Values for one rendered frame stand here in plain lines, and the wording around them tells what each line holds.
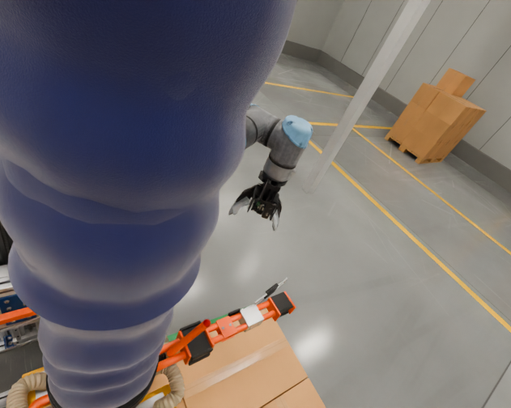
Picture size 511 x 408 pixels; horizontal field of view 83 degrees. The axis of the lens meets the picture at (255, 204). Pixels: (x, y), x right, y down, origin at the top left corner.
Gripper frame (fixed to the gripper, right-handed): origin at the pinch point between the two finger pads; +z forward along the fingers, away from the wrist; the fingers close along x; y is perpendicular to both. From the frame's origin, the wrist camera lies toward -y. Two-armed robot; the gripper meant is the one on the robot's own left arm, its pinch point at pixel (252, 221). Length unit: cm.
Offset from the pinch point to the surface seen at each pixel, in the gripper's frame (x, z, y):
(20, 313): -51, 31, 32
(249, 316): 11.4, 30.4, 12.6
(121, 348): -17, -12, 50
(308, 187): 89, 128, -251
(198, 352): -2.3, 30.2, 28.7
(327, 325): 106, 137, -69
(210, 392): 13, 83, 20
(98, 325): -19, -23, 53
